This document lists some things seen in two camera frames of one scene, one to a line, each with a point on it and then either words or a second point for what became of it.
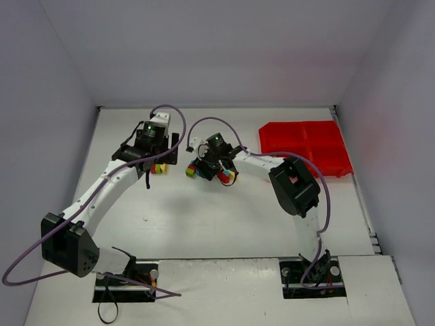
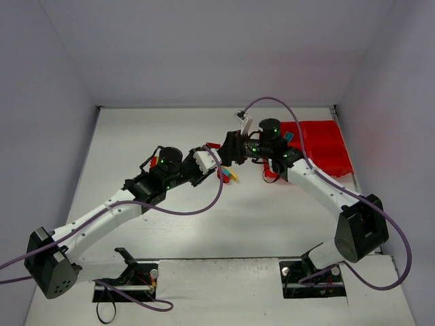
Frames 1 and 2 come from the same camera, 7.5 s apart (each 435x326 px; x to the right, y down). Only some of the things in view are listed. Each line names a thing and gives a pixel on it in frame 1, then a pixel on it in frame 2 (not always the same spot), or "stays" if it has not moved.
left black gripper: (170, 151) to (196, 174)
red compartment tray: (319, 140) stays
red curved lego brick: (223, 177) stays
